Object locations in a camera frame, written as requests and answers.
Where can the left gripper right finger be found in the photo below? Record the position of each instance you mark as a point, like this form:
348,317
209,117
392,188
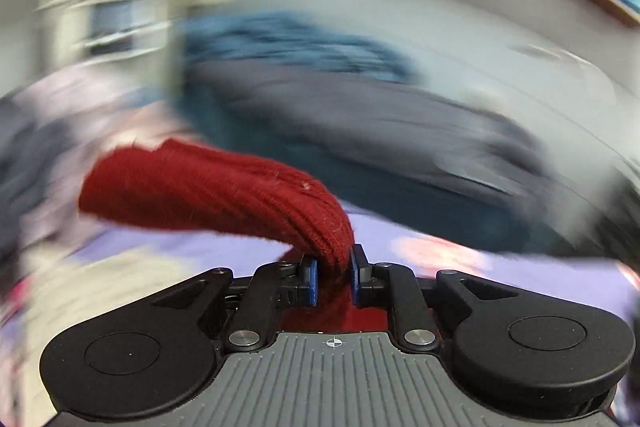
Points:
394,289

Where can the cream polka dot garment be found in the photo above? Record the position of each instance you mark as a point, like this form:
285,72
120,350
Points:
63,291

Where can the purple floral bed sheet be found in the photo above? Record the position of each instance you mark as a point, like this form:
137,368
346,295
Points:
507,357

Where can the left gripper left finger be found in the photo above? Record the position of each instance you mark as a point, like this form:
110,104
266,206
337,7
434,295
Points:
256,303

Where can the red knit cardigan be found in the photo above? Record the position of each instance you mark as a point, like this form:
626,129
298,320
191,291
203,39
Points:
183,186

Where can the grey blanket on bed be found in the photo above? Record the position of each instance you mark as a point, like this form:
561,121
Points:
310,118

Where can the pink striped clothes pile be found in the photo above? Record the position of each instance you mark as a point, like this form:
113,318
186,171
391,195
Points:
53,131

